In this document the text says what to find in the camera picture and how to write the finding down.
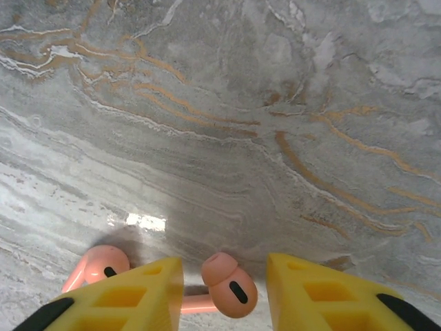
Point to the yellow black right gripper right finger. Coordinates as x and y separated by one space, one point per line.
327 303

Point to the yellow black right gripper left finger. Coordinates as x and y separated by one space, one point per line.
120 303

